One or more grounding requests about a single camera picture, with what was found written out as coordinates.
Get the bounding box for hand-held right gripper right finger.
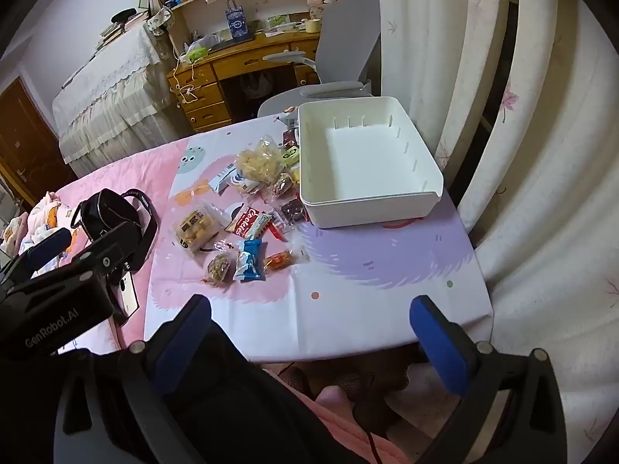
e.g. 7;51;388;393
410;294;568;464

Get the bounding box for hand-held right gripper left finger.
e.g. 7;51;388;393
53;294;212;464

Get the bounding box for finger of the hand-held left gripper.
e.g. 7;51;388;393
72;221;142;282
0;227;74;297

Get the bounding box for small orange snack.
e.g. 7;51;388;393
263;250;296;271

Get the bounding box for white blue cake packet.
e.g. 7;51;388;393
209;164;243;194

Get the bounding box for red white cookie packet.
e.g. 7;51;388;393
225;204;272;240

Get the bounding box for clear bag of puffed rice cake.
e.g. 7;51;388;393
235;136;286;189

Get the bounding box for yellow brown snack packet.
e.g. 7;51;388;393
279;198;310;225
271;174;297;200

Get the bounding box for white plastic storage box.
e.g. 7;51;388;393
297;97;444;229

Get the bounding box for person's left forearm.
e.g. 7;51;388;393
159;321;349;464

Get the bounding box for cartoon print blanket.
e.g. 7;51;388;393
0;192;79;271

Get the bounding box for black handbag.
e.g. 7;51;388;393
70;188;158;274

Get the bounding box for pink cloth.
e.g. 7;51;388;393
51;138;194;353

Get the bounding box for clear nut cluster packet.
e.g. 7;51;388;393
203;251;233;287

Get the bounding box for clear tray of pastries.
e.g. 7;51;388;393
173;205;221;254

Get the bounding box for brown wooden door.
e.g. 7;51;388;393
0;77;78;208

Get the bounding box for blue snack packet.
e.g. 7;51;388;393
233;238;266;282

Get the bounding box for person's pink pants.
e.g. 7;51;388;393
263;367;412;464

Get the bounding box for white lace cover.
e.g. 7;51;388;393
51;24;194;177

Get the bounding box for small red candy packet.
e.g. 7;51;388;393
268;213;291;240

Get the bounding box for stack of books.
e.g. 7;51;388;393
99;22;127;49

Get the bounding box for black trash bag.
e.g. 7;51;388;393
240;72;272;100

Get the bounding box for wooden desk with drawers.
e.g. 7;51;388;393
167;31;322;133

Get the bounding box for floral cloth bag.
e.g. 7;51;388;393
146;7;176;36

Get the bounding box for blue patterned gift bag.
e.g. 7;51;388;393
223;0;256;42

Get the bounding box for grey office chair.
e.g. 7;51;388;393
258;0;383;119

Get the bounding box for white charging cable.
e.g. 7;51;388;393
173;53;204;107

